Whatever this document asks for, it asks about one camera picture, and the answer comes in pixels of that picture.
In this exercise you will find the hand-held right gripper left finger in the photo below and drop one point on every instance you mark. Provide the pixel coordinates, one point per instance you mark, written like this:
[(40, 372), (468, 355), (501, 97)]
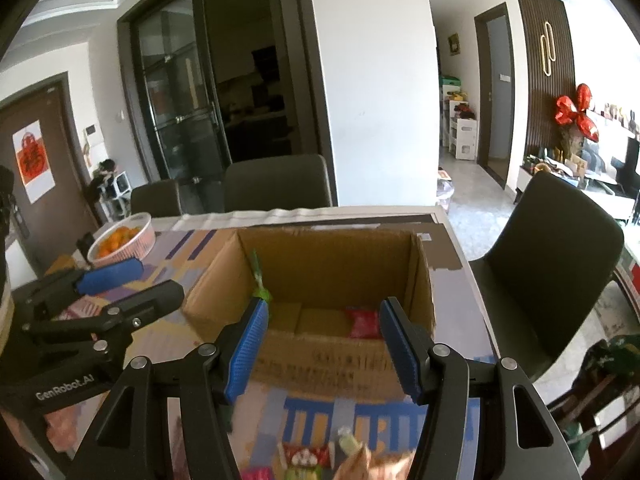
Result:
[(247, 345)]

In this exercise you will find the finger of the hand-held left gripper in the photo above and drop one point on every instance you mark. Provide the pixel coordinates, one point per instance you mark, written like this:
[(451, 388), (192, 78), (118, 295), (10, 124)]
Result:
[(110, 275), (150, 302)]

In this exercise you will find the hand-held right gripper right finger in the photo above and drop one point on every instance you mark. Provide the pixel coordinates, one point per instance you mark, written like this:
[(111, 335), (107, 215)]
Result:
[(400, 350)]

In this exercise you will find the cardboard box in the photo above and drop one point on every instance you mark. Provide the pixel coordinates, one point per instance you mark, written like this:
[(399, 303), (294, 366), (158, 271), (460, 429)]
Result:
[(325, 260)]

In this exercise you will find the pile of oranges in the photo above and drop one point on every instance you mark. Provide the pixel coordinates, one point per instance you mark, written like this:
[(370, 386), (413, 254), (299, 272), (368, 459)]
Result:
[(117, 240)]

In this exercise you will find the white plastic fruit basket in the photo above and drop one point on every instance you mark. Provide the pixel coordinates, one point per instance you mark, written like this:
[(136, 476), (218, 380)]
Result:
[(135, 245)]

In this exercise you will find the colourful patterned tablecloth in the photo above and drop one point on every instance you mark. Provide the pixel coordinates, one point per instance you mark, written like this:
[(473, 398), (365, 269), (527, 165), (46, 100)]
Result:
[(175, 265)]

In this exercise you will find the light green snack packet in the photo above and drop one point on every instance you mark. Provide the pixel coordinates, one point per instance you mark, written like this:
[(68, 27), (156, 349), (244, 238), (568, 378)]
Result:
[(261, 285)]

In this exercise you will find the brown entrance door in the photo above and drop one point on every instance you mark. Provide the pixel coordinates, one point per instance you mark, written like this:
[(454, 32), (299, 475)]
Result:
[(55, 220)]

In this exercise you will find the small white shelf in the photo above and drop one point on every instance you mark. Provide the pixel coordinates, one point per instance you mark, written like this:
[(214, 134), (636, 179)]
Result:
[(117, 190)]

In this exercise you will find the small dark dining chair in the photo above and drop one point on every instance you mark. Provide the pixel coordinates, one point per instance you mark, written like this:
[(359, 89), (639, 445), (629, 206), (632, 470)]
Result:
[(155, 199)]

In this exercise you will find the dark plush toy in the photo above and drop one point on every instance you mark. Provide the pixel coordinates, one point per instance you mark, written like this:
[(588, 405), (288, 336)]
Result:
[(102, 172)]

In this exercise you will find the pale green snack tube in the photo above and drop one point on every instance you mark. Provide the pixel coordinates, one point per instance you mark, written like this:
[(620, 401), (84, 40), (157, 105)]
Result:
[(348, 441)]

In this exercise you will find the orange-brown snack packet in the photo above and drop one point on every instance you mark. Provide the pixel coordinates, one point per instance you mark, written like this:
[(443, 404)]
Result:
[(370, 465)]

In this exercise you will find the red and white snack packet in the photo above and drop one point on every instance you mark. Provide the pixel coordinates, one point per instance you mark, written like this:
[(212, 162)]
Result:
[(305, 456)]

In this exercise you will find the pink snack packet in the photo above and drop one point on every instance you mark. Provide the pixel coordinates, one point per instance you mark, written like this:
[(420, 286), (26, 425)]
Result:
[(256, 474)]

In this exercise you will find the red and white door poster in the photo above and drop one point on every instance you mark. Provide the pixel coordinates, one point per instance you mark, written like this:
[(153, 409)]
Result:
[(34, 160)]

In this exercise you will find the wide dark dining chair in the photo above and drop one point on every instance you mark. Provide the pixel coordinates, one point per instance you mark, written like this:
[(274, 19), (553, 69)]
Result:
[(277, 182)]

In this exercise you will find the round-backed dark dining chair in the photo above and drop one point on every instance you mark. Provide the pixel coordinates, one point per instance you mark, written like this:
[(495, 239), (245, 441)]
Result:
[(555, 260)]

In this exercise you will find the dark glass sliding door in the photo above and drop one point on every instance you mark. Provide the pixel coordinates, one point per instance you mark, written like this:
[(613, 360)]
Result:
[(175, 90)]

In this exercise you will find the dark green bag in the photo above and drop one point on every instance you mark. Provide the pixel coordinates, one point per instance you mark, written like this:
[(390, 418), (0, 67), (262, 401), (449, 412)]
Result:
[(610, 360)]

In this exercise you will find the white storage cart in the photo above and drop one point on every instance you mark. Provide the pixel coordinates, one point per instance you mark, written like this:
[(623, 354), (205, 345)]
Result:
[(462, 135)]

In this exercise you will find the dark framed doorway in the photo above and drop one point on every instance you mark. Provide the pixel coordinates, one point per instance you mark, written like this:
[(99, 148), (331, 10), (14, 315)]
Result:
[(500, 85)]

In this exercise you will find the red foil balloon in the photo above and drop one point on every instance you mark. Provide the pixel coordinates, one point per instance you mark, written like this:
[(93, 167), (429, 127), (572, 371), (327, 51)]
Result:
[(575, 110)]

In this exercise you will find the wall intercom panel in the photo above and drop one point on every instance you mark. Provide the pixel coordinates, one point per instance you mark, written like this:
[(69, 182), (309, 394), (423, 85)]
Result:
[(90, 132)]

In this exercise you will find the dark slatted wall panel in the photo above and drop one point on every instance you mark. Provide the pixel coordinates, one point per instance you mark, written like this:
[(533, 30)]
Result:
[(535, 110)]

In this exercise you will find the small framed wall picture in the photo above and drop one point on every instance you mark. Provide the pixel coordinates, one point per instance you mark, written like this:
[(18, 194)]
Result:
[(454, 44)]

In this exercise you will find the gold wall ornament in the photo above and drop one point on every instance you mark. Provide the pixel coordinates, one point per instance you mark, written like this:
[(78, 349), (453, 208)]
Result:
[(548, 50)]

